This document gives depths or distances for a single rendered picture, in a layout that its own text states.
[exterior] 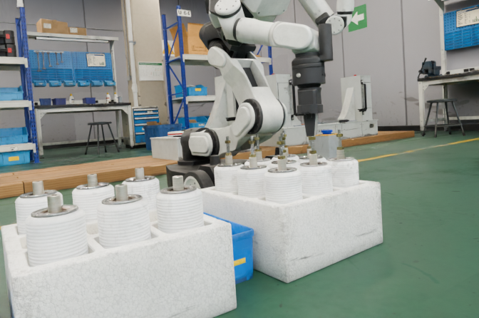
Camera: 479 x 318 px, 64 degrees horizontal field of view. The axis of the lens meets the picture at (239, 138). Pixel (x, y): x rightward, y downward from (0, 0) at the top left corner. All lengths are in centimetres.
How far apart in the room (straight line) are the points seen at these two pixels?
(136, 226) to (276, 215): 34
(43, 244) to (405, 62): 639
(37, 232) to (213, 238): 31
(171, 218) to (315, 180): 42
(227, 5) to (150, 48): 652
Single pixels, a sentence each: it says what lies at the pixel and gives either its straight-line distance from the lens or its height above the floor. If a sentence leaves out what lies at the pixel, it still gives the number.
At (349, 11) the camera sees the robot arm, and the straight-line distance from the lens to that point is 174.
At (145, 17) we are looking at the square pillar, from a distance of 779.
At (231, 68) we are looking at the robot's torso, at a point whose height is 60.
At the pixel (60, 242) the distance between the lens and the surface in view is 72.
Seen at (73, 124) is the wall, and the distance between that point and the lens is 937.
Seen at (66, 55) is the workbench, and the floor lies 159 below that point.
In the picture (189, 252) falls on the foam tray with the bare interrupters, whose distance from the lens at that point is 77.
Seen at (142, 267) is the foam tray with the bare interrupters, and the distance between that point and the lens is 74.
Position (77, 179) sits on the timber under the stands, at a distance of 283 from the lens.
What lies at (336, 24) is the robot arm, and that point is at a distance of 172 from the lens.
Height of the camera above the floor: 39
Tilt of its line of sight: 3 degrees down
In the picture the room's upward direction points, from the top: 4 degrees counter-clockwise
